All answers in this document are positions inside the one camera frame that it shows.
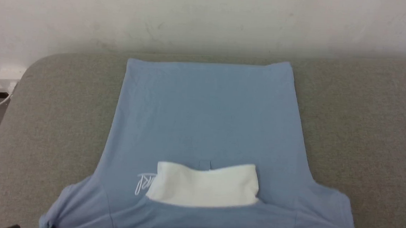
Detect light blue shirt white collar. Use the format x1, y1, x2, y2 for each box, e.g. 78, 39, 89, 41
38, 47, 375, 228

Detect grey-green fabric sofa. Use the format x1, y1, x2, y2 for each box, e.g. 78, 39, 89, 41
0, 34, 406, 228

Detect white wall socket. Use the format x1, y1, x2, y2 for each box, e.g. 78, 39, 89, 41
0, 65, 27, 93

